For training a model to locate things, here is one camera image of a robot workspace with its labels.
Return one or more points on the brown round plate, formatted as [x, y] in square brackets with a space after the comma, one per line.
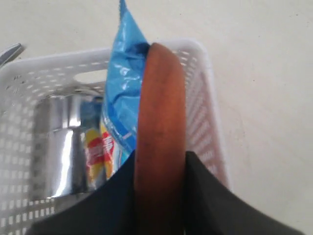
[160, 148]

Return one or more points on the metal cup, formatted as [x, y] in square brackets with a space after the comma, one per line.
[67, 154]

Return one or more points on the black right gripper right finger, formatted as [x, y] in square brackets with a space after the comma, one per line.
[212, 209]

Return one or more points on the blue chips bag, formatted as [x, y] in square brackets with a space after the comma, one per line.
[108, 148]

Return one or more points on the white perforated plastic basket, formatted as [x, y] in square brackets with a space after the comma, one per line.
[24, 83]

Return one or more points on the silver table knife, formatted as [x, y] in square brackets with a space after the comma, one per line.
[10, 53]

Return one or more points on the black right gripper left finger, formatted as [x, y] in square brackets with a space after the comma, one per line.
[107, 211]

